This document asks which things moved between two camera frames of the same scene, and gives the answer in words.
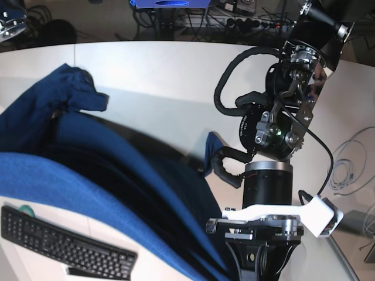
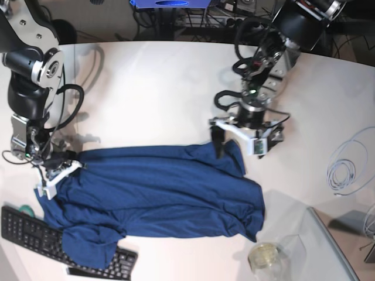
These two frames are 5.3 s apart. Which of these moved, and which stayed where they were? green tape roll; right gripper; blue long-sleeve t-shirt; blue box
Moved: blue long-sleeve t-shirt; right gripper
Stayed: blue box; green tape roll
